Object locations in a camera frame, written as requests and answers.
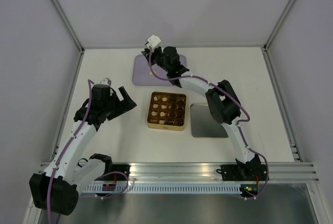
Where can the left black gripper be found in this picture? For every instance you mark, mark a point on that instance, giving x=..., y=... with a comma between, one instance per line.
x=124, y=105

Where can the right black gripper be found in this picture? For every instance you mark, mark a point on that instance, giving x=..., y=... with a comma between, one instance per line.
x=146, y=53

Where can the gold chocolate box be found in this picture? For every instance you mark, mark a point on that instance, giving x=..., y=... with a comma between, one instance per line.
x=153, y=121

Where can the silver tin lid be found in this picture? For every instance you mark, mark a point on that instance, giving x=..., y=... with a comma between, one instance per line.
x=202, y=123

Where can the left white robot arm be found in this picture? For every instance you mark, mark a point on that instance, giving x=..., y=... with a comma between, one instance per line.
x=58, y=187

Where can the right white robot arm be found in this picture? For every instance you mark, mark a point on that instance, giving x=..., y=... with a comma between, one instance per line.
x=224, y=106

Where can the purple plastic tray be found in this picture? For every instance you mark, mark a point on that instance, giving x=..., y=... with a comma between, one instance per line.
x=142, y=75

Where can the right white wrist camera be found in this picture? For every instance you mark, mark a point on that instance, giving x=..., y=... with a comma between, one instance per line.
x=153, y=42

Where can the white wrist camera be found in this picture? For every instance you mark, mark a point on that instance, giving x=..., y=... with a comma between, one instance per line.
x=106, y=81
x=153, y=42

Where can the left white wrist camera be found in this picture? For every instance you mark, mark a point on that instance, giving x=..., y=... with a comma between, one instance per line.
x=106, y=81

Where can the aluminium mounting rail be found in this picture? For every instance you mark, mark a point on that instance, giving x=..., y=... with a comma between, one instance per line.
x=287, y=172

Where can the white slotted cable duct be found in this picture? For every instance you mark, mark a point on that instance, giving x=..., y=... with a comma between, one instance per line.
x=165, y=188

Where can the left aluminium frame post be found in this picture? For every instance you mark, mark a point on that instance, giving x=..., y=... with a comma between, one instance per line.
x=66, y=23

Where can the aluminium frame post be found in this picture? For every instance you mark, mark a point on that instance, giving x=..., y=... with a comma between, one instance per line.
x=66, y=23
x=283, y=16

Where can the right aluminium frame post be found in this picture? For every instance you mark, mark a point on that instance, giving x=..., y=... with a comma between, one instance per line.
x=283, y=16

